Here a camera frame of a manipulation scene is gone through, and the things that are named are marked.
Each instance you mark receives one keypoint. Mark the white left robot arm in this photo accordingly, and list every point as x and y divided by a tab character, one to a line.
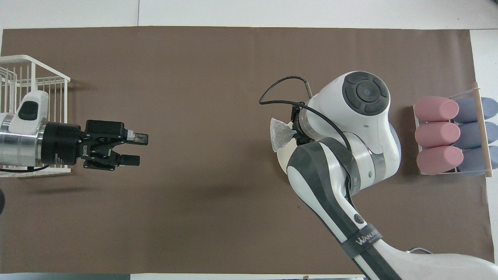
15	147

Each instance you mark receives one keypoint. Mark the cup rack with wooden bar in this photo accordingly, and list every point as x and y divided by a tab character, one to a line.
482	132

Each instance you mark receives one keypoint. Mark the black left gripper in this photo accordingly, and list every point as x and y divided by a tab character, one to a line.
62	144

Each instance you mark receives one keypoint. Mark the brown table mat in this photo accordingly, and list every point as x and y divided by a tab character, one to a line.
194	97

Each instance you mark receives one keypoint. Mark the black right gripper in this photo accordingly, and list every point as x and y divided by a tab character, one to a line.
294	116

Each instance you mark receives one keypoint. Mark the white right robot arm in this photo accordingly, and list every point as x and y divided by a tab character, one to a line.
365	124

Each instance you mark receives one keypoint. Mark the pink plastic cup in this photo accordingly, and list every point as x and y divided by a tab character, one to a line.
435	109
439	160
437	134

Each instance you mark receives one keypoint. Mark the cream round plate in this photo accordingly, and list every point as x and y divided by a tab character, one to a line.
283	159

